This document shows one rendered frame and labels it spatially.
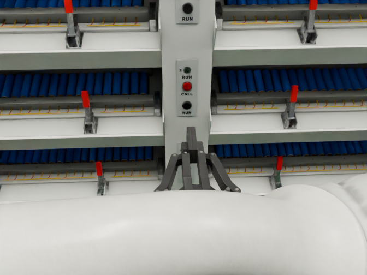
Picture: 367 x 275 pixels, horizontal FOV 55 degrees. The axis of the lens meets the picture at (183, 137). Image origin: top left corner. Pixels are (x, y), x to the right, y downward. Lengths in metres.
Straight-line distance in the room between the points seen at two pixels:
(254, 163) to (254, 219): 0.71
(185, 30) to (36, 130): 0.39
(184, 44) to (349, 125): 0.42
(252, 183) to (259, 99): 0.23
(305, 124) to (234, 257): 0.64
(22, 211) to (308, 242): 0.16
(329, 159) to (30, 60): 0.73
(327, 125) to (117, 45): 0.48
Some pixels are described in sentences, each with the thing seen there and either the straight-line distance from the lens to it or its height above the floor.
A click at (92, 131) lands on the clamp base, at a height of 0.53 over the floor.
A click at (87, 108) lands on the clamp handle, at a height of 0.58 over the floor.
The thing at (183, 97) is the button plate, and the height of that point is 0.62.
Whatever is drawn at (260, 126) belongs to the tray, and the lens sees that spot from 0.78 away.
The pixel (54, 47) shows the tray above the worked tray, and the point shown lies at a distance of 0.70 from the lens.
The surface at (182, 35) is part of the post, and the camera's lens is 0.65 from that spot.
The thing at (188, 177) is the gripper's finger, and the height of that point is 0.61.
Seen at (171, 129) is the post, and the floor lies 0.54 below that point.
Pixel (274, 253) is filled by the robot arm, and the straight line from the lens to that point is 0.21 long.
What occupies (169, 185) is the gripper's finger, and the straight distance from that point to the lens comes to 0.52.
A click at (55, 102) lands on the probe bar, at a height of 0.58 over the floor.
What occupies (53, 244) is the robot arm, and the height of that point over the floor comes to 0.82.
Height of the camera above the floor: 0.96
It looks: 36 degrees down
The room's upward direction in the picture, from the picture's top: straight up
